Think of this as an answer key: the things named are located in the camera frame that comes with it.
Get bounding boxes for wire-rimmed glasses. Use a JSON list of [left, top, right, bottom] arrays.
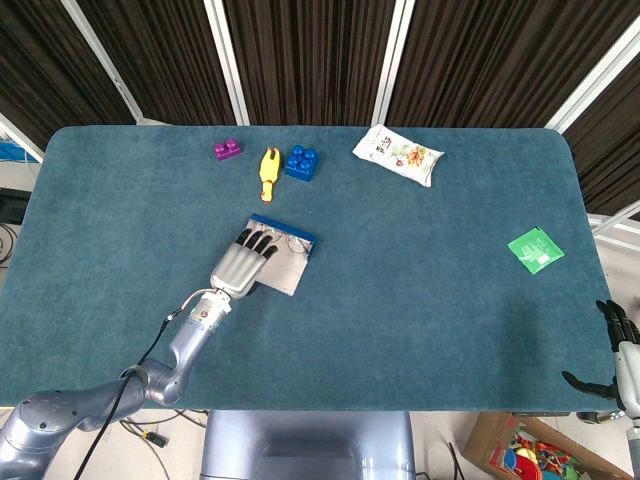
[[249, 227, 314, 259]]

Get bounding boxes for green square sachet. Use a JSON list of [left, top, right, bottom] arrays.
[[506, 225, 566, 275]]

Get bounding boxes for white printed snack packet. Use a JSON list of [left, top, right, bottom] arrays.
[[351, 123, 446, 189]]

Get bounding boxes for blue cardboard glasses case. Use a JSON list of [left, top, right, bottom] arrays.
[[247, 213, 320, 297]]

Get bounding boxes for teal felt table cloth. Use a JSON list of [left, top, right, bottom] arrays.
[[0, 124, 619, 412]]

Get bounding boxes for purple toy building brick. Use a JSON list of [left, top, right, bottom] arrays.
[[213, 139, 244, 163]]

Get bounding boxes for dark brown pleated curtain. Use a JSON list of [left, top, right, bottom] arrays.
[[0, 0, 640, 221]]

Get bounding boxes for yellow rubber chicken toy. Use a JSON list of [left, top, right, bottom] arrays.
[[258, 146, 282, 205]]

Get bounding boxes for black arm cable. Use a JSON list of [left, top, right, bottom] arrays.
[[73, 312, 174, 480]]

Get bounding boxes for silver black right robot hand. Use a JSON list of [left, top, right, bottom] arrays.
[[561, 299, 640, 414]]

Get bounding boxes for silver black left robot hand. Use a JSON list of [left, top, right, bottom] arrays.
[[209, 227, 279, 301]]

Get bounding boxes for blue toy building brick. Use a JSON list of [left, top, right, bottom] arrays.
[[283, 144, 321, 183]]

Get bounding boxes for white aluminium frame post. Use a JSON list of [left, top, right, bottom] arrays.
[[544, 17, 640, 134], [371, 0, 417, 126], [0, 112, 46, 161], [203, 0, 250, 126], [60, 0, 147, 126]]

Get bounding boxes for cardboard box with toys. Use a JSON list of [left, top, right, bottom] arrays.
[[459, 412, 626, 480]]

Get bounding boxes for blue-grey robot torso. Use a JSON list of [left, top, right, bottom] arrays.
[[198, 409, 416, 480]]

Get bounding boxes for black floor cables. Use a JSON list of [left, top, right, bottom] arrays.
[[114, 408, 209, 480]]

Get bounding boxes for black box on floor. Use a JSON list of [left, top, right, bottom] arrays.
[[0, 188, 31, 225]]

